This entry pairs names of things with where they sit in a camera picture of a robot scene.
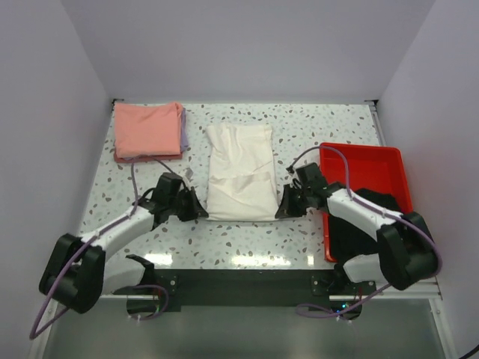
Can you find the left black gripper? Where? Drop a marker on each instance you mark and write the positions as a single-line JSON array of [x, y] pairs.
[[196, 211]]

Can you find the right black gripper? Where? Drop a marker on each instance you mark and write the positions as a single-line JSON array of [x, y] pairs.
[[287, 209]]

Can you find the white t-shirt red print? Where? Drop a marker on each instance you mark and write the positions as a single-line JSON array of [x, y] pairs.
[[242, 184]]

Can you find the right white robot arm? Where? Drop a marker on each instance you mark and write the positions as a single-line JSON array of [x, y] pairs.
[[405, 252]]

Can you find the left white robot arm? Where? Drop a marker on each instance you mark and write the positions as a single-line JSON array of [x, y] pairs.
[[76, 275]]

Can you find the black t-shirt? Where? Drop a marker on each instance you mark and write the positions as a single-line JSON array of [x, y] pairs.
[[347, 241]]

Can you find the folded lavender t-shirt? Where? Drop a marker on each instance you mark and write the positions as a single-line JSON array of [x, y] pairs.
[[184, 141]]

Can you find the folded dusty red t-shirt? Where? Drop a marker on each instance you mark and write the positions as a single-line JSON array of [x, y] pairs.
[[144, 158]]

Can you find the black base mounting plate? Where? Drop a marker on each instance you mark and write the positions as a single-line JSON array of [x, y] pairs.
[[241, 288]]

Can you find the folded salmon pink t-shirt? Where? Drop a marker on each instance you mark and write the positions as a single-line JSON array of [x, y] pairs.
[[147, 130]]

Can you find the red plastic bin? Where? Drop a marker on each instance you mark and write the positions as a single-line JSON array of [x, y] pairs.
[[379, 169]]

